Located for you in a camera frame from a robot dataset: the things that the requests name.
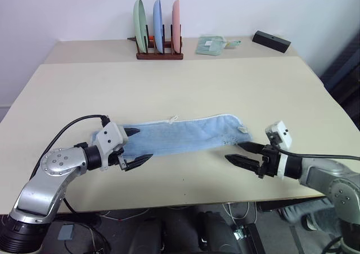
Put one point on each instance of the dark wooden plate rack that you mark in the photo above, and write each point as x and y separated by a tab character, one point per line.
159	56

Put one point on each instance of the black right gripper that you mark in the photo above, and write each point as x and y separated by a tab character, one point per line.
270	161

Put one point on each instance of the dark rounded shape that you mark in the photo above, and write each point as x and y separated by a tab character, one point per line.
219	234
147	237

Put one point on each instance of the pink plate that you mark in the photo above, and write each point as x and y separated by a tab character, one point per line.
176	26

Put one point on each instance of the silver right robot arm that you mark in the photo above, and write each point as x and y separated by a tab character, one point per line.
320	175

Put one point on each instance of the green plate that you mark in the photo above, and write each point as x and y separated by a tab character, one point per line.
139	26

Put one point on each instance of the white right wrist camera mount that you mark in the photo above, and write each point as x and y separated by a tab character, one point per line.
282	131

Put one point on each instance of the black rectangular box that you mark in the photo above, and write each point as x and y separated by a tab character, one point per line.
271	40

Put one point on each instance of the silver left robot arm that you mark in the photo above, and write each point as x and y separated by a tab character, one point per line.
47	178

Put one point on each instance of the grey padded object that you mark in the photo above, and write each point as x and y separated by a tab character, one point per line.
312	213

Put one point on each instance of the light blue towel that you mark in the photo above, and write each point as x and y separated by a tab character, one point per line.
182	135

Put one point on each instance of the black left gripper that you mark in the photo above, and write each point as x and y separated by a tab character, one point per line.
120	160

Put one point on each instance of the blue plate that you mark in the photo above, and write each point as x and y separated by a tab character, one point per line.
158	26

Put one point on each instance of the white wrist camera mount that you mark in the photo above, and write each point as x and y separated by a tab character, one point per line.
111	137
282	131

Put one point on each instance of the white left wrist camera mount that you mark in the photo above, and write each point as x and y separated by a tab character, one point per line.
111	137

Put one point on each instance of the small grey box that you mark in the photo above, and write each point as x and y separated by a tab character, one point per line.
65	232

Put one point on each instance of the dark striped object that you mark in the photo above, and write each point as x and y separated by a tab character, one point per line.
344	76

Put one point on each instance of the small green white brush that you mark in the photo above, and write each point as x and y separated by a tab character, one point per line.
233	43

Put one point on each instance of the folded green cloth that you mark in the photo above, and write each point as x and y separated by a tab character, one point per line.
209	46

